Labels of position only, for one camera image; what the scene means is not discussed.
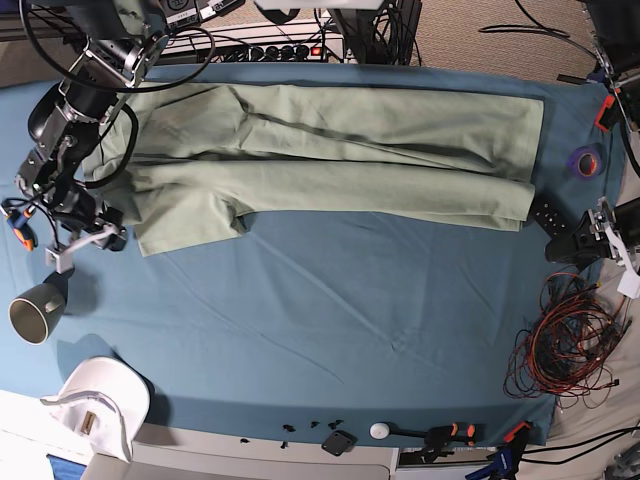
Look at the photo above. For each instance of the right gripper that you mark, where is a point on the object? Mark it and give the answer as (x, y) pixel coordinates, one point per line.
(51, 186)

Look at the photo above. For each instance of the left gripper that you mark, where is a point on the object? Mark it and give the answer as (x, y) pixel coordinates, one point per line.
(609, 232)

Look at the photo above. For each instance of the light green T-shirt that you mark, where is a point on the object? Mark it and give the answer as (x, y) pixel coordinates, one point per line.
(206, 155)

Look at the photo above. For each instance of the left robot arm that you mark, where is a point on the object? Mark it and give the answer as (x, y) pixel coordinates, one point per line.
(616, 42)

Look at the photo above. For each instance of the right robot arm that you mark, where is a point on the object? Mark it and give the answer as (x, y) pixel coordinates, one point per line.
(117, 42)

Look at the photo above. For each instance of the black remote control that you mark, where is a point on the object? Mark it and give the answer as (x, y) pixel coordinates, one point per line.
(551, 215)

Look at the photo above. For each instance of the purple tape roll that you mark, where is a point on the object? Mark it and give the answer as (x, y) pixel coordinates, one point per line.
(585, 163)

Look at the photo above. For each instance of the grey ceramic mug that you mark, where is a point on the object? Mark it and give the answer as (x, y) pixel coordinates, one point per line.
(36, 313)

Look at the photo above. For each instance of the black orange clamp top right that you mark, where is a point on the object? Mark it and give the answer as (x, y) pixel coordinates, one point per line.
(608, 115)

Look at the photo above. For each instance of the black computer mouse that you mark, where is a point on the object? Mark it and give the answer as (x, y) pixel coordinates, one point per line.
(40, 114)

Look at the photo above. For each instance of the white baseball cap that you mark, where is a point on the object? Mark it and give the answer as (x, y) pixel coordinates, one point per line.
(104, 402)

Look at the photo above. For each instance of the blue black clamp bottom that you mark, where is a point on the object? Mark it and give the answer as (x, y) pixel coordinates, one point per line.
(504, 463)

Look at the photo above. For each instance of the black orange bar clamp bottom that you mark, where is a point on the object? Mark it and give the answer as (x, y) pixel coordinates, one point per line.
(437, 438)

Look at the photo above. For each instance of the blue table cloth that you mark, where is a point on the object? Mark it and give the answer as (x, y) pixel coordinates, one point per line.
(307, 319)

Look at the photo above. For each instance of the white round puck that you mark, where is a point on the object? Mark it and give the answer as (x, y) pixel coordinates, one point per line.
(380, 431)

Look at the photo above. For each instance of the white power strip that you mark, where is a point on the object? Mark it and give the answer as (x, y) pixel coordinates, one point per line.
(285, 53)

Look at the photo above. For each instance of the black square plate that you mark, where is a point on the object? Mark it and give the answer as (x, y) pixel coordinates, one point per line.
(338, 442)

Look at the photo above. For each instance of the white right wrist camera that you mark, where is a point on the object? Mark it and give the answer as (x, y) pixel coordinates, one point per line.
(59, 259)

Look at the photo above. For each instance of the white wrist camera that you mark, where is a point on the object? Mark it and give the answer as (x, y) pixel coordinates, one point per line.
(59, 259)
(629, 284)

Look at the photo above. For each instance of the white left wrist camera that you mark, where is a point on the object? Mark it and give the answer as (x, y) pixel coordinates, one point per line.
(629, 284)

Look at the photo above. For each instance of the orange blue handled screwdriver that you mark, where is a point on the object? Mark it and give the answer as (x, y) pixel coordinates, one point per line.
(18, 221)

